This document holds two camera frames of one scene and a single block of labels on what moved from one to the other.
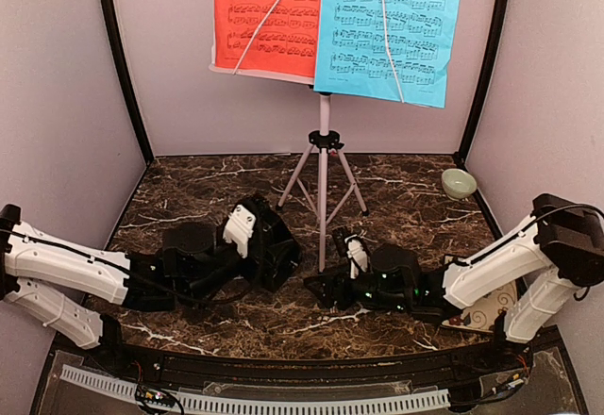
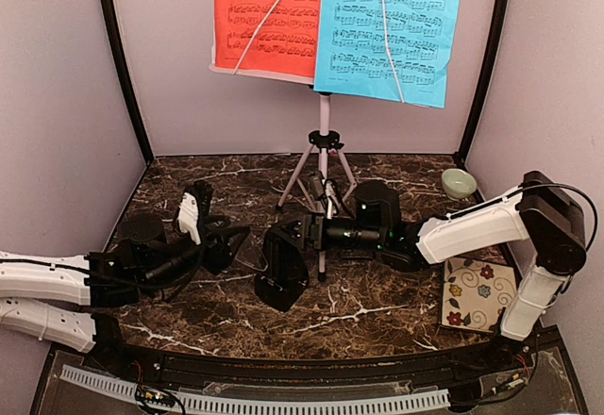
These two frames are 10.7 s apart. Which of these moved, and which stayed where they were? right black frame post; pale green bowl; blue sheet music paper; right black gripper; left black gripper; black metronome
Moved: black metronome; right black gripper; left black gripper
Stayed: pale green bowl; blue sheet music paper; right black frame post
